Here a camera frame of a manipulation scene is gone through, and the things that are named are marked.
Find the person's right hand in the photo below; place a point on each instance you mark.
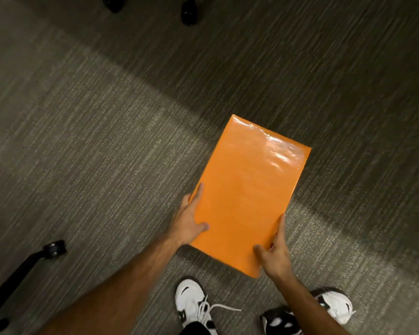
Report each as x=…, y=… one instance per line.
x=276, y=261

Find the person's left hand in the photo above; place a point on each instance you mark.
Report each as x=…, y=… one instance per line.
x=183, y=225

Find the person's left thumb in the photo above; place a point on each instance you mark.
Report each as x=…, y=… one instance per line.
x=202, y=227

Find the person's right thumb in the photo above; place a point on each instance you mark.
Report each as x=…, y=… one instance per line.
x=260, y=251

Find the orange padded envelope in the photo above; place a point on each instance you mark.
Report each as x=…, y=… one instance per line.
x=248, y=195

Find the person's right forearm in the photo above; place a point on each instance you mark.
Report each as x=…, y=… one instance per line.
x=309, y=307

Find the person's left forearm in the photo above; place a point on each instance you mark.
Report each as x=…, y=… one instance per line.
x=118, y=293

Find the person's left white shoe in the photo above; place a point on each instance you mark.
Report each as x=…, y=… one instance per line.
x=191, y=303

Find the person's white shoe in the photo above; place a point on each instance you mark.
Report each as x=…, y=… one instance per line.
x=191, y=303
x=328, y=307

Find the person's right white shoe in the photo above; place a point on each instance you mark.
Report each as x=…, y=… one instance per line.
x=328, y=307

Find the black chair base leg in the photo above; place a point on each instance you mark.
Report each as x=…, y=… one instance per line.
x=10, y=282

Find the black chair caster wheel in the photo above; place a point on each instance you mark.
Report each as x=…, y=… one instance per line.
x=113, y=3
x=189, y=10

